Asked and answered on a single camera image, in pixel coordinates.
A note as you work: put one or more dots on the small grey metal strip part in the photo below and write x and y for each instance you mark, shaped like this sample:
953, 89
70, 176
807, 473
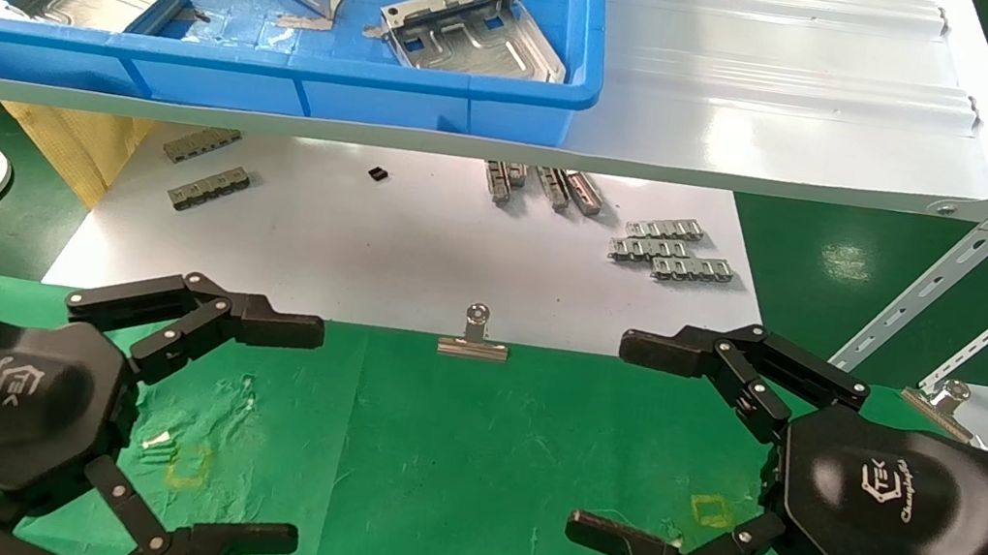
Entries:
498, 182
553, 188
517, 173
664, 228
200, 146
209, 188
645, 249
691, 269
583, 193

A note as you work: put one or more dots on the green table cloth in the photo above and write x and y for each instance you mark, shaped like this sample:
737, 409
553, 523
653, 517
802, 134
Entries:
475, 471

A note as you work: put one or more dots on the silver binder clip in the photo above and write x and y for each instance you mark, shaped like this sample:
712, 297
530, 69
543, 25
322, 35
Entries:
940, 408
472, 345

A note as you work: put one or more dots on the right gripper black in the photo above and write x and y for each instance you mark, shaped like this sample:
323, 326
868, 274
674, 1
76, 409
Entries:
882, 502

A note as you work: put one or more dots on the white ribbed shelf panel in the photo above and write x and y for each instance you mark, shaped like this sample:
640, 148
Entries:
776, 94

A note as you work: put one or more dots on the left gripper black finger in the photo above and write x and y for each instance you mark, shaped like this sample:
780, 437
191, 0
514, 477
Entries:
271, 326

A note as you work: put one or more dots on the yellow woven bag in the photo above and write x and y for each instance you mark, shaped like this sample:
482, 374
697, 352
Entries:
73, 146

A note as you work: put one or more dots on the tiny black block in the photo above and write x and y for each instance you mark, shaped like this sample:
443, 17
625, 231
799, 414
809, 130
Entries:
378, 173

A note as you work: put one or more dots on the grey tape strip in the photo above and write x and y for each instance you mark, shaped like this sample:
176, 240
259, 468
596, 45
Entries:
373, 31
305, 22
195, 15

